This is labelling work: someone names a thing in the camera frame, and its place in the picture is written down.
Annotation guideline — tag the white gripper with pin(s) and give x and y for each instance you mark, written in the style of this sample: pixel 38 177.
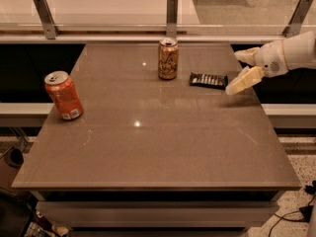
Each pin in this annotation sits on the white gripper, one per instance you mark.
pixel 272 59

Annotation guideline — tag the black rxbar chocolate bar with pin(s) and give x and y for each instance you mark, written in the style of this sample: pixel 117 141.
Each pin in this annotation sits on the black rxbar chocolate bar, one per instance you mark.
pixel 209 80

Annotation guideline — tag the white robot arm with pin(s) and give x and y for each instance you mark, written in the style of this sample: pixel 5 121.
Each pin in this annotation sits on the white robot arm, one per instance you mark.
pixel 299 52

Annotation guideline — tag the gold patterned soda can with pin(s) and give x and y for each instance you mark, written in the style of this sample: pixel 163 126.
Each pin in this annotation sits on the gold patterned soda can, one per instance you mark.
pixel 168 53

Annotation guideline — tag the red coke can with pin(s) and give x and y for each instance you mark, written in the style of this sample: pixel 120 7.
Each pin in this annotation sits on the red coke can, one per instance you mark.
pixel 61 89

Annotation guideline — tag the black power adapter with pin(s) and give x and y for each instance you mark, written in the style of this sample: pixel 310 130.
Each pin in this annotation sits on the black power adapter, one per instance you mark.
pixel 306 212

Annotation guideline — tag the dark round stool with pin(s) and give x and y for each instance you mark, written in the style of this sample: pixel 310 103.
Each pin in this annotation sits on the dark round stool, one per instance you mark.
pixel 14 158

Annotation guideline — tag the right metal railing bracket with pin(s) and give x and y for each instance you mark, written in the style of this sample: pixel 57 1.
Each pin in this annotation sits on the right metal railing bracket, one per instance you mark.
pixel 294 25

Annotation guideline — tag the metal railing bracket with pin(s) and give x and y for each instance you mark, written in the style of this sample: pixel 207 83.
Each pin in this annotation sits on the metal railing bracket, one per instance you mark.
pixel 50 30
pixel 171 18
pixel 294 25

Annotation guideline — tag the middle metal railing bracket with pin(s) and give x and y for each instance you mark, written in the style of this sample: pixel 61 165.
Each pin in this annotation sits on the middle metal railing bracket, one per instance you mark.
pixel 171 18

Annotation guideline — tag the left metal railing bracket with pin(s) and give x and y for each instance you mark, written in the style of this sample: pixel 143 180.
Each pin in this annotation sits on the left metal railing bracket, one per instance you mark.
pixel 50 30

